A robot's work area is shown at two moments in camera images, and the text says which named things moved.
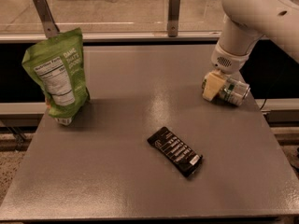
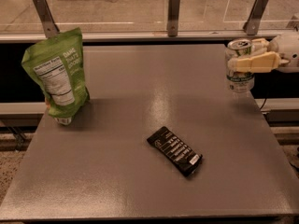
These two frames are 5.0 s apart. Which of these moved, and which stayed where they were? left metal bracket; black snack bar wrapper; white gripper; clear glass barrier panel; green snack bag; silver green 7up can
Moved: silver green 7up can; white gripper
Stayed: clear glass barrier panel; black snack bar wrapper; left metal bracket; green snack bag
